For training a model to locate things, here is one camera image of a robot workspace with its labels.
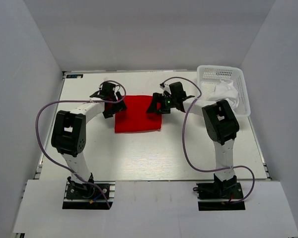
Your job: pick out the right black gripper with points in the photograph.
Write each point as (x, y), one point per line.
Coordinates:
(158, 97)

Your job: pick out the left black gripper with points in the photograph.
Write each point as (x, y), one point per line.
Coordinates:
(120, 106)

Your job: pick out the red t shirt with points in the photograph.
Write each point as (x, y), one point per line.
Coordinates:
(135, 119)

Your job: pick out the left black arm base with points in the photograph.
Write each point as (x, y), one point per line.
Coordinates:
(87, 197)

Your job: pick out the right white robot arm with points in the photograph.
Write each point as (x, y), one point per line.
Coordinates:
(219, 119)

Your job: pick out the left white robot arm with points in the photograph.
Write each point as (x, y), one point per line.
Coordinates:
(69, 132)

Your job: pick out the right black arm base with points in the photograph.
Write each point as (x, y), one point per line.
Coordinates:
(210, 198)

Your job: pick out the white plastic basket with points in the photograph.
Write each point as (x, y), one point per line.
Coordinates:
(208, 76)

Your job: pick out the blue table label sticker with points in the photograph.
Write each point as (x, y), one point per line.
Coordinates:
(74, 76)

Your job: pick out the white t shirt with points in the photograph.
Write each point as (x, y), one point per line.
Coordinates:
(225, 90)

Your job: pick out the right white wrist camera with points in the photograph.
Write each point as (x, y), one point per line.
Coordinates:
(165, 87)

